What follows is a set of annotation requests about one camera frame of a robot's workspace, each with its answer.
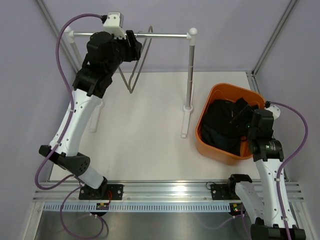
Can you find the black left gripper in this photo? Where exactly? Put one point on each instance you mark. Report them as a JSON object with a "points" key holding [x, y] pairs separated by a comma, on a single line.
{"points": [[132, 47]]}

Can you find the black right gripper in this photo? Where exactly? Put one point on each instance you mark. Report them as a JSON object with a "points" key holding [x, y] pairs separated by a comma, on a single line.
{"points": [[246, 112]]}

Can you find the black shorts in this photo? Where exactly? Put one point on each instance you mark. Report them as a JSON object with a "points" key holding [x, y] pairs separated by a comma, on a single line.
{"points": [[218, 117]]}

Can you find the grey hanger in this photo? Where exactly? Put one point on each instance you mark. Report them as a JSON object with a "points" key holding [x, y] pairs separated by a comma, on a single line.
{"points": [[123, 76]]}

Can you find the dark navy shorts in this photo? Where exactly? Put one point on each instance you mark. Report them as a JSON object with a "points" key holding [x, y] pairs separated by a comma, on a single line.
{"points": [[230, 144]]}

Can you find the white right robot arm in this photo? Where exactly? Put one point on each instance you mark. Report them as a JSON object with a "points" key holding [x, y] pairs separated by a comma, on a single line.
{"points": [[271, 217]]}

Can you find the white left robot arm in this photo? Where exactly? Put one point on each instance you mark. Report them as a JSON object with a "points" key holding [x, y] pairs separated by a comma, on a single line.
{"points": [[105, 53]]}

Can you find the orange plastic basket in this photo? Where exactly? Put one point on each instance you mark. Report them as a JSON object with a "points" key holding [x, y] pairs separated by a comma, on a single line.
{"points": [[229, 92]]}

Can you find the metal clothes rack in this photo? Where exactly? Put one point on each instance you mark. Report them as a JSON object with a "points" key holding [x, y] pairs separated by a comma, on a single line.
{"points": [[191, 36]]}

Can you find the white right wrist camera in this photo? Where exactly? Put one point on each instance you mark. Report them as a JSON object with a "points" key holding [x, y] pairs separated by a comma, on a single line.
{"points": [[273, 109]]}

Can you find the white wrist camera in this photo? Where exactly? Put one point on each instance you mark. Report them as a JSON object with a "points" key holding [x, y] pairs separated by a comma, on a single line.
{"points": [[113, 24], [273, 109]]}

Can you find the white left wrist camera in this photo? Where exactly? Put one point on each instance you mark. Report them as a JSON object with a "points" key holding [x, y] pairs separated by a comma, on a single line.
{"points": [[113, 24]]}

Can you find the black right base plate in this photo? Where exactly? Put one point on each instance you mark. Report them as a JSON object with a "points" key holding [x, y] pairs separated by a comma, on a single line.
{"points": [[222, 192]]}

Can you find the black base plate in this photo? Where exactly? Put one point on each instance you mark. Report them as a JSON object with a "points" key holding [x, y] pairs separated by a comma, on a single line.
{"points": [[112, 191], [222, 192]]}

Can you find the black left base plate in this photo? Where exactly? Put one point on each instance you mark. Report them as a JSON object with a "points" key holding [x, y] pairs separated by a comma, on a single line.
{"points": [[112, 191]]}

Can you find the aluminium mounting rail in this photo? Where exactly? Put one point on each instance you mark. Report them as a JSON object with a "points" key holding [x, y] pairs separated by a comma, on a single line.
{"points": [[140, 191]]}

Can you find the slotted cable duct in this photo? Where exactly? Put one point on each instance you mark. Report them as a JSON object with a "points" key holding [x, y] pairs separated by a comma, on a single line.
{"points": [[148, 207]]}

